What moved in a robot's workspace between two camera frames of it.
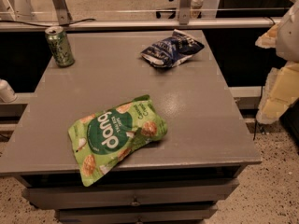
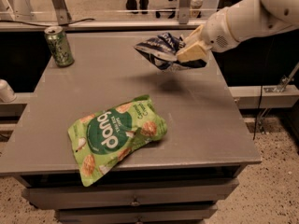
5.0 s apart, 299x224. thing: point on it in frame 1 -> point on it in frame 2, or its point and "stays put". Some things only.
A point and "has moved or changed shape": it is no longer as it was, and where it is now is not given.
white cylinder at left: [7, 91] stays put
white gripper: [289, 35] -> [215, 32]
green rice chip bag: [104, 139] stays put
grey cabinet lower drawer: [135, 216] stays put
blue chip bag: [171, 50] has moved or changed shape
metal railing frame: [63, 18] stays put
